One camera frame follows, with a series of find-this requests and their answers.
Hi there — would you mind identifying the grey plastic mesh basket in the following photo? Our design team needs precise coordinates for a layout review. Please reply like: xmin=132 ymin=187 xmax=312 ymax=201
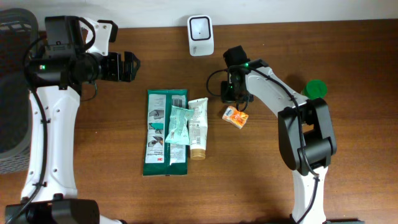
xmin=1 ymin=8 xmax=38 ymax=174

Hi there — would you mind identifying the green 3M package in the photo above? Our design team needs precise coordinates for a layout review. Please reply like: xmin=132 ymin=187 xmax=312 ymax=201
xmin=143 ymin=90 xmax=187 ymax=176

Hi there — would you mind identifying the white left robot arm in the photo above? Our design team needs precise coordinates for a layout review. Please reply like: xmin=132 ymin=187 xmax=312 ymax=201
xmin=5 ymin=52 xmax=140 ymax=223

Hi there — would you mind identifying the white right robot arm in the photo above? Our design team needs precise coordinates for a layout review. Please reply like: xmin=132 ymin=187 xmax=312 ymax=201
xmin=226 ymin=59 xmax=336 ymax=223

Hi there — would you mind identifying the teal small sachet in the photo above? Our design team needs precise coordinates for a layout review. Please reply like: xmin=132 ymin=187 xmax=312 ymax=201
xmin=165 ymin=106 xmax=194 ymax=145

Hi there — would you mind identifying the white barcode scanner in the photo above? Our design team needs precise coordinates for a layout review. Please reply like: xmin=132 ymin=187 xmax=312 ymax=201
xmin=187 ymin=15 xmax=215 ymax=57

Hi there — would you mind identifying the orange tissue pack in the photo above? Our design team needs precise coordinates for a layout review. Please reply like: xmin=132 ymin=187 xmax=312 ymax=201
xmin=222 ymin=106 xmax=249 ymax=129

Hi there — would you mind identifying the white tube tan cap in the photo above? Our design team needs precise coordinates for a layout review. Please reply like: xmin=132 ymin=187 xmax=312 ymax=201
xmin=188 ymin=98 xmax=208 ymax=160

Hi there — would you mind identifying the green lid jar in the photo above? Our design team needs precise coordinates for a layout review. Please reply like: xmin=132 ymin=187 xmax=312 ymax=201
xmin=302 ymin=80 xmax=328 ymax=100

